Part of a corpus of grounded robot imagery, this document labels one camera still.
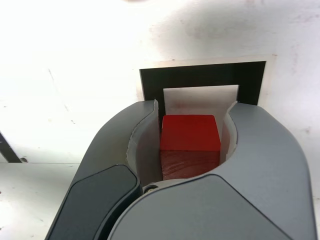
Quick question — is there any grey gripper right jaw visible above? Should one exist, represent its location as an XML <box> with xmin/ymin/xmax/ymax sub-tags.
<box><xmin>106</xmin><ymin>101</ymin><xmax>320</xmax><ymax>240</ymax></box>

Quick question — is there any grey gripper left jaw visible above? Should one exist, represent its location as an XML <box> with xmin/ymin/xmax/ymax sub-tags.
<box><xmin>46</xmin><ymin>98</ymin><xmax>165</xmax><ymax>240</ymax></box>

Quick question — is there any red cube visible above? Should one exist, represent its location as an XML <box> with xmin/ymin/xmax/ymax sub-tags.
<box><xmin>159</xmin><ymin>114</ymin><xmax>222</xmax><ymax>181</ymax></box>

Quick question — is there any black tape square outline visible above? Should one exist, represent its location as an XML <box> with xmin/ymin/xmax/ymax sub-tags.
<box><xmin>139</xmin><ymin>60</ymin><xmax>266</xmax><ymax>131</ymax></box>

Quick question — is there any black tape strip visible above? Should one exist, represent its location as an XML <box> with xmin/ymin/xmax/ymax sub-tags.
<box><xmin>0</xmin><ymin>131</ymin><xmax>23</xmax><ymax>164</ymax></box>

